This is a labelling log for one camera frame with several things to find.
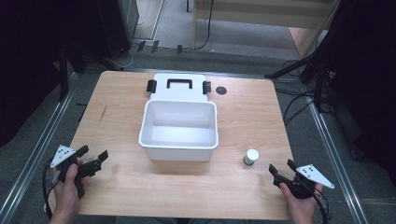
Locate white floor cable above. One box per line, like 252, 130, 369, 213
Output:
108, 43, 139, 70

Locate black cabinet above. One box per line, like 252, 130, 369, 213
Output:
96, 0, 140, 60

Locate dark curtain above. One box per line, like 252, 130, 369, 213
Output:
0, 0, 104, 148
307, 0, 396, 171

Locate person's left hand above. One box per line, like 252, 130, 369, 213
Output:
49, 159, 89, 220

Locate black metal stand post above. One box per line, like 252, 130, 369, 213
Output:
57, 43, 71, 103

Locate black metal stand leg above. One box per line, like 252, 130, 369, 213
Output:
264, 55, 316, 79

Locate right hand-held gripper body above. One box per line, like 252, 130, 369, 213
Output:
272, 163, 336, 201

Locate light wooden desk frame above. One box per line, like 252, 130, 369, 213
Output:
191, 0, 341, 60

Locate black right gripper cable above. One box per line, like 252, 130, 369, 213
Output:
311, 186, 332, 224

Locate aluminium floor rail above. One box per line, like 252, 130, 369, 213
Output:
303, 87, 372, 224
0, 72, 78, 224

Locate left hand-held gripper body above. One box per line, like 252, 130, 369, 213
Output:
49, 145, 103, 199

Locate person's right hand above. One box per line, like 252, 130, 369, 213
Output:
278, 182, 325, 224

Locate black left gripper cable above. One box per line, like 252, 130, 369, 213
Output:
41, 158, 62, 220

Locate small green bottle white cap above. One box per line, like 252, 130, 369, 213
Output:
242, 148, 261, 167

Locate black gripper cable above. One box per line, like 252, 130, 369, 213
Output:
311, 186, 332, 224
41, 158, 62, 220

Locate black floor cables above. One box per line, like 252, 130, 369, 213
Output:
275, 59, 334, 127

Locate white plastic box with lid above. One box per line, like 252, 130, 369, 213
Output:
137, 73, 219, 162

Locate black hanging cable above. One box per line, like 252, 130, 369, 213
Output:
195, 0, 216, 51

